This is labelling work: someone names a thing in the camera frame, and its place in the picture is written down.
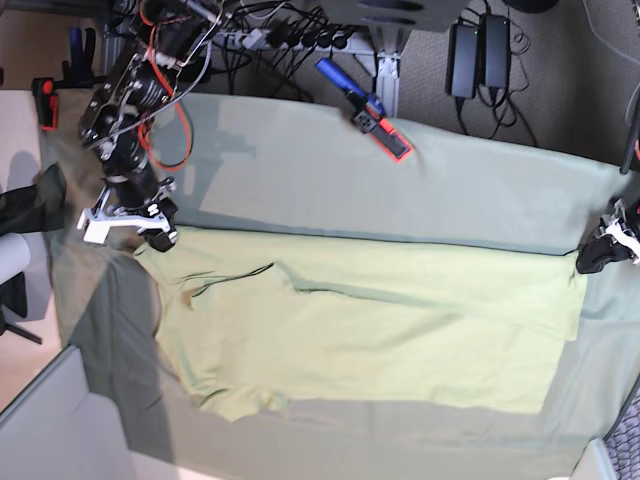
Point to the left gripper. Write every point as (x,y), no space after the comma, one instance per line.
(617,239)

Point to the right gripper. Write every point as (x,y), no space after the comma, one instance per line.
(161,206)

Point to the light green T-shirt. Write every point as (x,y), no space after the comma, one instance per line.
(252,321)

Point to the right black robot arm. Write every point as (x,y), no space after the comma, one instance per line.
(117,124)

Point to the dark cloth piece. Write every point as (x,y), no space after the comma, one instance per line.
(36,208)

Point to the red black clamp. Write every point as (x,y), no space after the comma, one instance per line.
(46,103)

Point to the white box at edge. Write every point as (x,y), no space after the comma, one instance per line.
(56,428)

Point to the blue black clamp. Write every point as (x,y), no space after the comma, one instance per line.
(369,115)

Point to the black power adapter brick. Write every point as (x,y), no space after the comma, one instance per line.
(463,51)

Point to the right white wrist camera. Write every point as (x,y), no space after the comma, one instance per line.
(96,226)

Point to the grey aluminium table frame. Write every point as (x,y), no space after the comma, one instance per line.
(383,67)

